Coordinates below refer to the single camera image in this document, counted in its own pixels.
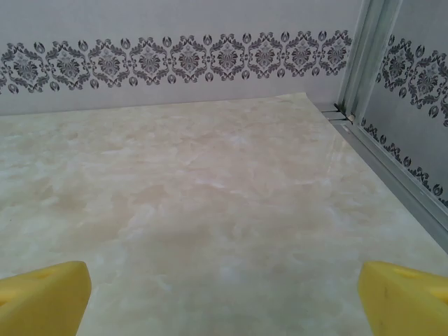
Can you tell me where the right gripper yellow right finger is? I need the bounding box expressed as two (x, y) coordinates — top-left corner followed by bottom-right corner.
(357, 260), (448, 336)

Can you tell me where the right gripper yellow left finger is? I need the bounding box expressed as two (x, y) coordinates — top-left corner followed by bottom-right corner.
(0, 260), (92, 336)

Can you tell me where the marble pattern table mat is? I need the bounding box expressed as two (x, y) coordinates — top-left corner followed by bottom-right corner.
(0, 91), (448, 336)

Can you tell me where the aluminium side rail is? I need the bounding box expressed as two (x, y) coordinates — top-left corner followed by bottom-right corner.
(327, 102), (448, 242)

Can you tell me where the aluminium frame post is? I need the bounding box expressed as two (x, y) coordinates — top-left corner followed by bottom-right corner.
(337, 0), (403, 122)

